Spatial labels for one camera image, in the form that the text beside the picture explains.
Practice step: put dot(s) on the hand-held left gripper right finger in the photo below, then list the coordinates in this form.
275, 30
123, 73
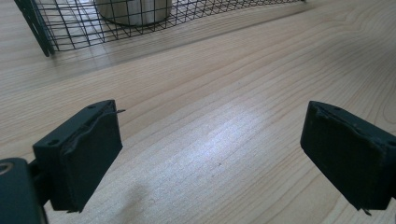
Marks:
348, 152

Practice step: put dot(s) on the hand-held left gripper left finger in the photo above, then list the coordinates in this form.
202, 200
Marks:
84, 155

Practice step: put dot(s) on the steel tumbler with lid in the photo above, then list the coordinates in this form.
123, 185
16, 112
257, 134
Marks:
134, 12

